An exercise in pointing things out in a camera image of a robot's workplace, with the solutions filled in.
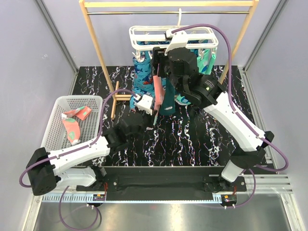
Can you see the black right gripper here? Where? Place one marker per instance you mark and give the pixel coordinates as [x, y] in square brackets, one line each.
[159, 57]

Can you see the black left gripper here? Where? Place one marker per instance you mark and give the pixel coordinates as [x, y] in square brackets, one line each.
[151, 118]

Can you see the dark teal sock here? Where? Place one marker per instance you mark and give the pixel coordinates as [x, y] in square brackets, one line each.
[168, 106]
[180, 99]

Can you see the pink sock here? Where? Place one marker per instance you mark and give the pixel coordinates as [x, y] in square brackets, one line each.
[71, 125]
[159, 93]

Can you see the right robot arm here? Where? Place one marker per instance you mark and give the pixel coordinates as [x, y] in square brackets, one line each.
[179, 66]

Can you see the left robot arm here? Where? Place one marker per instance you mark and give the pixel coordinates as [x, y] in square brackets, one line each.
[48, 170]

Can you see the white plastic clip hanger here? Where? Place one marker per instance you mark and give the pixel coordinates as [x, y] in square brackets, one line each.
[145, 38]

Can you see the blue shark print shorts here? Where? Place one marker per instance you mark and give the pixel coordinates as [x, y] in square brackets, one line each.
[143, 81]

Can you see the mint green sock left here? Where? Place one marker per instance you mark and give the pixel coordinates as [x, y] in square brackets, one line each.
[202, 59]

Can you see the white perforated plastic basket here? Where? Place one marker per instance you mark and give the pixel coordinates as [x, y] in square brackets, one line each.
[55, 136]

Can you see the wooden clothes rack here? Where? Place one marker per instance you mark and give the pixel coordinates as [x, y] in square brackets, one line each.
[252, 4]

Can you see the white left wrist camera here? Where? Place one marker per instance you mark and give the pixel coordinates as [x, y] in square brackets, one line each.
[144, 103]

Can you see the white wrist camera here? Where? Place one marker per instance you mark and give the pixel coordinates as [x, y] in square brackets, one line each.
[178, 40]
[144, 103]

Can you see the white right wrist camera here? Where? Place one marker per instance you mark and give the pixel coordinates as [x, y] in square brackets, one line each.
[178, 40]

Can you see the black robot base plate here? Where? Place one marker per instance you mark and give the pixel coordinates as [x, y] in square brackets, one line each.
[163, 184]

